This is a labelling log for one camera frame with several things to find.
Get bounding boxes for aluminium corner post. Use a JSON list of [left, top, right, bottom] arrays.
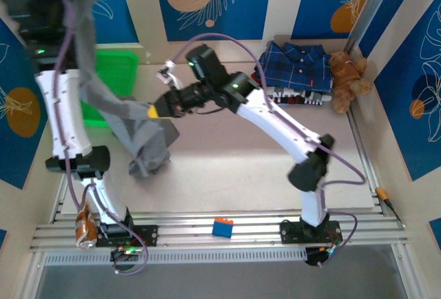
[[346, 0, 402, 54]]

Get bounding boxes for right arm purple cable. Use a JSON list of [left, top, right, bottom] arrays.
[[172, 32, 366, 268]]

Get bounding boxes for blue plaid folded shirt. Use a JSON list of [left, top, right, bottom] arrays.
[[257, 41, 334, 92]]

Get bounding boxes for blue orange toy brick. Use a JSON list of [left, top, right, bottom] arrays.
[[212, 217, 234, 239]]

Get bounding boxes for green plastic basket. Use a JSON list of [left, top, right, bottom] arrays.
[[79, 50, 140, 128]]

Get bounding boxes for white slotted cable duct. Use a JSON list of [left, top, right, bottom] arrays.
[[43, 247, 307, 266]]

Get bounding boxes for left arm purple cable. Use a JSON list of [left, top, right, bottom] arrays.
[[23, 0, 150, 276]]

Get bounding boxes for small black circuit board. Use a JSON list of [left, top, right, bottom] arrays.
[[305, 245, 337, 267], [110, 247, 141, 262]]

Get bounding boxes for yellow handled screwdriver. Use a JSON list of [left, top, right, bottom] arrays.
[[375, 187, 402, 220]]

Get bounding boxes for brown teddy bear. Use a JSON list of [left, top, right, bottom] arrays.
[[327, 50, 373, 114]]

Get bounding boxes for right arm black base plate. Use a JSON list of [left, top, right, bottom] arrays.
[[279, 219, 342, 245]]

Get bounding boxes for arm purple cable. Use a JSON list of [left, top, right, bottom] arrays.
[[23, 0, 150, 276], [172, 32, 366, 268]]

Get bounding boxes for brown drink bottle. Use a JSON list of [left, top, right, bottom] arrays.
[[74, 205, 99, 250]]

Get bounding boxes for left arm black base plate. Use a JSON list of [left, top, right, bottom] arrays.
[[96, 225, 158, 247]]

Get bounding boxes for aluminium rail frame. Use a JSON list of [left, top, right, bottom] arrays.
[[29, 211, 411, 254]]

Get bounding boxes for grey long sleeve shirt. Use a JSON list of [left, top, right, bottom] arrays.
[[20, 0, 181, 180]]

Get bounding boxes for aluminium side rail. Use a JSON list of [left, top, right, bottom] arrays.
[[346, 111, 386, 216], [50, 174, 70, 224]]

